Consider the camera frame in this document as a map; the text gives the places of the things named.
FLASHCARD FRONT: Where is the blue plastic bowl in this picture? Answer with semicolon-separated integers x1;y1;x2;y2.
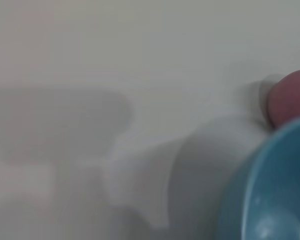
216;117;300;240

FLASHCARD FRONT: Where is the pink peach bun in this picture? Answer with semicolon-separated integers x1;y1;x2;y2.
266;68;300;130

